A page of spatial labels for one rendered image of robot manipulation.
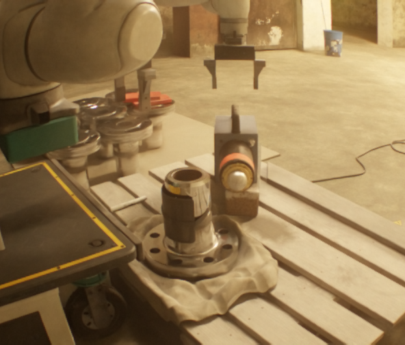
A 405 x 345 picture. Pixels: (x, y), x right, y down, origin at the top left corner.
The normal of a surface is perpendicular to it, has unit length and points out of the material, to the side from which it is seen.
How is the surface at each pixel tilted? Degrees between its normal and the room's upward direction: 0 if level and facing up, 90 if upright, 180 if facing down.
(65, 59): 106
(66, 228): 0
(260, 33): 90
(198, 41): 90
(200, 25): 90
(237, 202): 90
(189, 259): 0
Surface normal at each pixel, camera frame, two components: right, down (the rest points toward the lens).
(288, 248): -0.02, -0.91
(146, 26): 0.86, 0.29
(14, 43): -0.43, 0.28
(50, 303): 0.60, 0.32
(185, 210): -0.07, 0.41
